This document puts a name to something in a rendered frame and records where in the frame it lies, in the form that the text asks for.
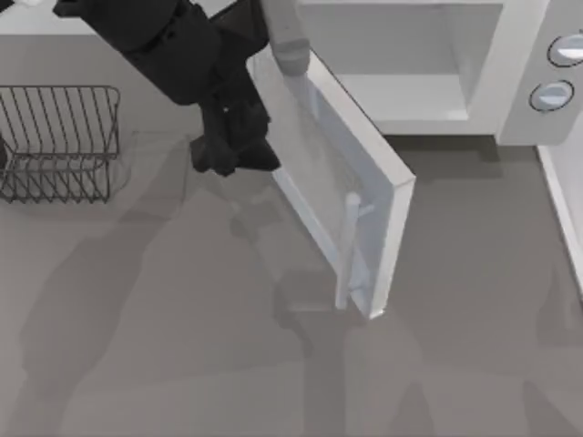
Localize grey microwave knob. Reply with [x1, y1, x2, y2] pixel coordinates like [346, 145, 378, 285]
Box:
[545, 30, 583, 69]
[528, 78, 576, 114]

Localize pale microwave oven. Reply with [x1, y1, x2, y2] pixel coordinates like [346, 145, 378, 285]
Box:
[291, 0, 583, 147]

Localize dark wire basket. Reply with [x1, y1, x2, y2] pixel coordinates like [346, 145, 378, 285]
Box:
[0, 84, 122, 205]

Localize pale microwave door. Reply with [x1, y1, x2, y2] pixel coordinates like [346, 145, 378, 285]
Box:
[245, 44, 418, 321]

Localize pale door handle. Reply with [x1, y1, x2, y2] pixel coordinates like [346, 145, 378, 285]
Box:
[333, 190, 375, 311]

